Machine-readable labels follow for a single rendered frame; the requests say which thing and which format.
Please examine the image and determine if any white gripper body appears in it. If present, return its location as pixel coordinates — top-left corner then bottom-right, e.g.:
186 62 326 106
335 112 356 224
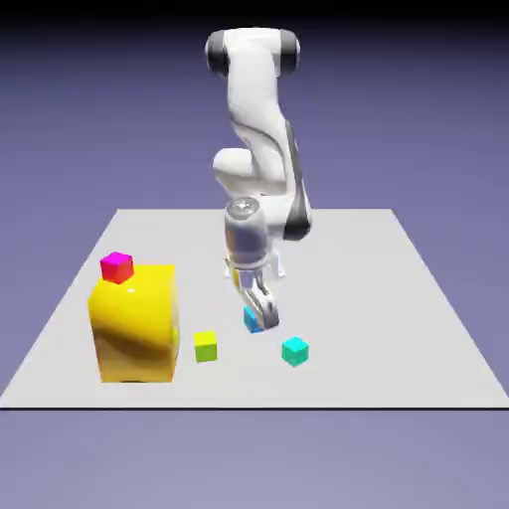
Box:
237 282 281 331

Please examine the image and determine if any small blue cube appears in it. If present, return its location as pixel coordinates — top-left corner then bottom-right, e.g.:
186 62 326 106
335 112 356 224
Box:
243 304 265 335

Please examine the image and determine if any small teal cube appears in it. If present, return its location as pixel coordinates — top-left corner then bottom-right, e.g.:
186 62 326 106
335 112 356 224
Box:
280 335 310 368

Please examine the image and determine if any small yellow-green cube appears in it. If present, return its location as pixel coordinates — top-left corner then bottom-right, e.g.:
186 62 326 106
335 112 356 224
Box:
193 330 219 364

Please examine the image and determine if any small magenta cube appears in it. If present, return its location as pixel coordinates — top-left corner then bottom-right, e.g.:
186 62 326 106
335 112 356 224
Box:
99 251 135 285

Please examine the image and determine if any large yellow box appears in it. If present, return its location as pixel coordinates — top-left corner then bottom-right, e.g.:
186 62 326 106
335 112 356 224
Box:
86 263 181 385

